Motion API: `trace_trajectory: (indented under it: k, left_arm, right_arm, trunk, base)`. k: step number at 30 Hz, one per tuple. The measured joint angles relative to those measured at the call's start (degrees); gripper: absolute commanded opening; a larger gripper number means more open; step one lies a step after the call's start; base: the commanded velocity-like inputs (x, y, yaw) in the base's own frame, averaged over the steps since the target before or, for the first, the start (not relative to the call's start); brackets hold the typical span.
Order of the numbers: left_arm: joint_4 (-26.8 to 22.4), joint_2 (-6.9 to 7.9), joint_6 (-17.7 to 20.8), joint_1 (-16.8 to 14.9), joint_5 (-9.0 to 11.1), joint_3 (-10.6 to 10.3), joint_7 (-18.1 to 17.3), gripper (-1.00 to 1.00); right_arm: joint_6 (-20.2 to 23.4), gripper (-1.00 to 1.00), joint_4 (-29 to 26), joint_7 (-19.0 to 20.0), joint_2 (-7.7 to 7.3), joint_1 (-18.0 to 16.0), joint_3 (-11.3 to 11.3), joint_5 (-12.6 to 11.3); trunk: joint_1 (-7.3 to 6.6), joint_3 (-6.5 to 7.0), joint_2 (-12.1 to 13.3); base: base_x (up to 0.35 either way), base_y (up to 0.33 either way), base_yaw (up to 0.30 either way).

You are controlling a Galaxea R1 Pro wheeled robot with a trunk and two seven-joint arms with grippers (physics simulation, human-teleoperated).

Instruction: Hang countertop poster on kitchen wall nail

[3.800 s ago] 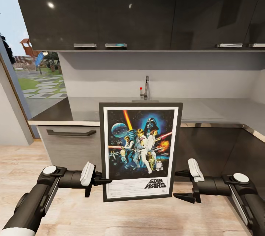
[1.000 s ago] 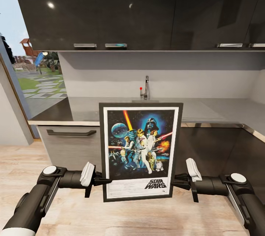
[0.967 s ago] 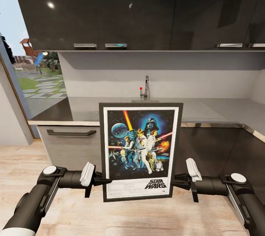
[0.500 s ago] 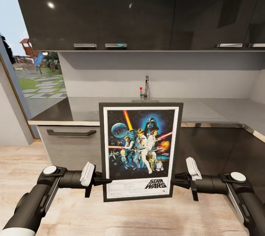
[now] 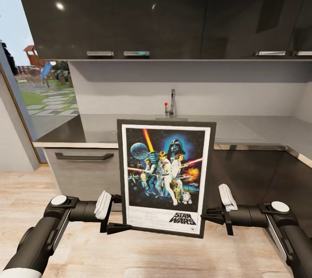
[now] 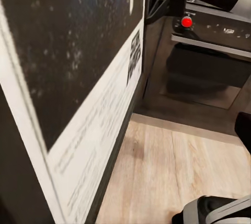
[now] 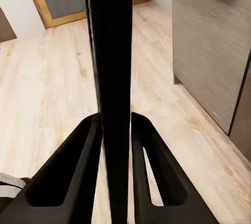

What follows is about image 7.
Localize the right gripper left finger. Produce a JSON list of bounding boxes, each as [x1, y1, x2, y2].
[[0, 112, 103, 224]]

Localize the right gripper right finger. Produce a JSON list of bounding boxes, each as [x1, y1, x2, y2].
[[131, 112, 220, 224]]

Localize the poster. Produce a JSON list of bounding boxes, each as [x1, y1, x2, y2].
[[85, 0, 133, 224]]

